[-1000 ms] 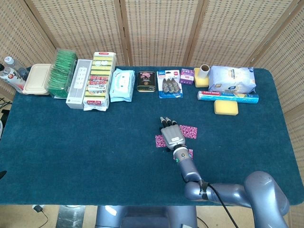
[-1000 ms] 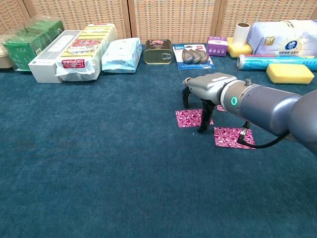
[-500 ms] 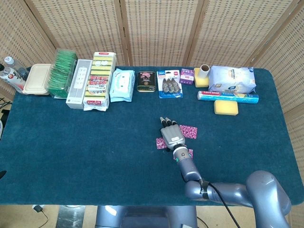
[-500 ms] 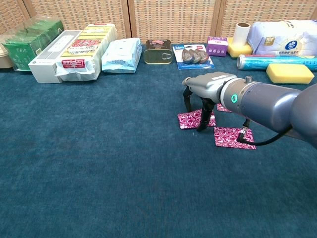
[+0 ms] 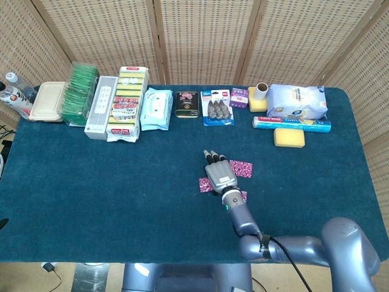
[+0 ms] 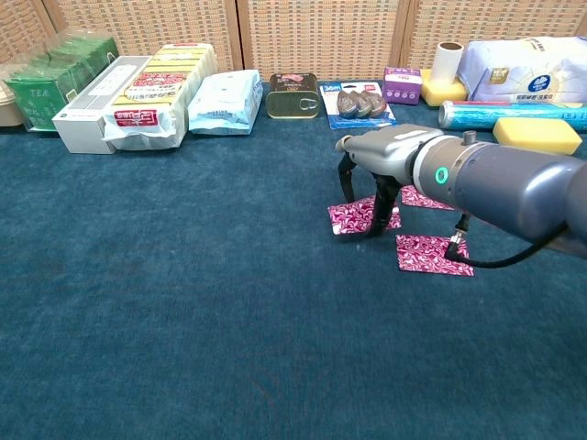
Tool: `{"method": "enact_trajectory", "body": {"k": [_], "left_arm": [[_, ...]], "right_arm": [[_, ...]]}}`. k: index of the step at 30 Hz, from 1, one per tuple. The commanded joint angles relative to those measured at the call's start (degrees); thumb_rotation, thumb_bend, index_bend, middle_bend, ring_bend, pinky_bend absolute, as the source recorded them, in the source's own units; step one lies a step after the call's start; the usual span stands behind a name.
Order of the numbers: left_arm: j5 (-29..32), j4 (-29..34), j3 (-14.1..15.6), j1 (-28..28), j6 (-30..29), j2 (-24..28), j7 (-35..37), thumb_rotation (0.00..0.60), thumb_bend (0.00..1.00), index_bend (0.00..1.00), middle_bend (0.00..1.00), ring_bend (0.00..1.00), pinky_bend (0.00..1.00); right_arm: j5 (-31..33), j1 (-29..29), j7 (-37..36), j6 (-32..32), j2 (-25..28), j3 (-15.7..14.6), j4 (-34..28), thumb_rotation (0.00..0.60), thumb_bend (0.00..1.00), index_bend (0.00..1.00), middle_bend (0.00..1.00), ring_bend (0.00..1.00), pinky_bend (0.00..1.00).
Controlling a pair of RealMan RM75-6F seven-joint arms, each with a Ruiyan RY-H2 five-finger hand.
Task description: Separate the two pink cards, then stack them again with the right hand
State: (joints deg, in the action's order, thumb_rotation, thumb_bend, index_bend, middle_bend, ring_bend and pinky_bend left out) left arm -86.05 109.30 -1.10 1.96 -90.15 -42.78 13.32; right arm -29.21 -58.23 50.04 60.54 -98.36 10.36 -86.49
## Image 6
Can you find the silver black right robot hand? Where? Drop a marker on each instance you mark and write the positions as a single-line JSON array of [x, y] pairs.
[[390, 151]]

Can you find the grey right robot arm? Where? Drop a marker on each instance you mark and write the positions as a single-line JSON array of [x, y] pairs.
[[504, 179]]

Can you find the blue correction tape blister pack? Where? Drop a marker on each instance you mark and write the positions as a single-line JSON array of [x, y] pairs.
[[357, 103]]

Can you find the small purple box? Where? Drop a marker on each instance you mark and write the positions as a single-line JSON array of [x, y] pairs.
[[401, 87]]

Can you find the blue cling wrap roll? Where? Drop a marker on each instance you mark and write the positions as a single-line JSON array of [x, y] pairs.
[[468, 114]]

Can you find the white paper roll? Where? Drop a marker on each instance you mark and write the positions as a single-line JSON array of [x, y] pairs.
[[447, 64]]

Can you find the black gold luncheon meat can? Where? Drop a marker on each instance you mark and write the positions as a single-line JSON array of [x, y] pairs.
[[291, 105]]

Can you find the wicker folding screen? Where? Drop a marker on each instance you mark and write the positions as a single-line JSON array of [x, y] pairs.
[[321, 36]]

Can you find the yellow sponge green scourer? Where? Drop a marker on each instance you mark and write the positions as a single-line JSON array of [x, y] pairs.
[[534, 133]]

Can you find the large white tissue pack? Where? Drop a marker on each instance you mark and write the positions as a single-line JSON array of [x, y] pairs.
[[518, 69]]

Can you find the light blue wet wipes pack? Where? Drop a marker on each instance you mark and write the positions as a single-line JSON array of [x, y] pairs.
[[224, 103]]

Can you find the teal table mat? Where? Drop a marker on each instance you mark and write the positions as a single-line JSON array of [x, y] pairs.
[[183, 275]]

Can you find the yellow sponge multipack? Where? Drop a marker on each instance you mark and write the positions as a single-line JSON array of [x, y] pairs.
[[156, 87]]

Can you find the white power strip box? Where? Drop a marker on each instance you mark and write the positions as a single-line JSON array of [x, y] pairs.
[[82, 128]]

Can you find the clear box green tea bags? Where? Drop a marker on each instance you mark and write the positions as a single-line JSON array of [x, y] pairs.
[[36, 101]]

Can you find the beige lunch container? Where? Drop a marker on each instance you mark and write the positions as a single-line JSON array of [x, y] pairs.
[[9, 110]]

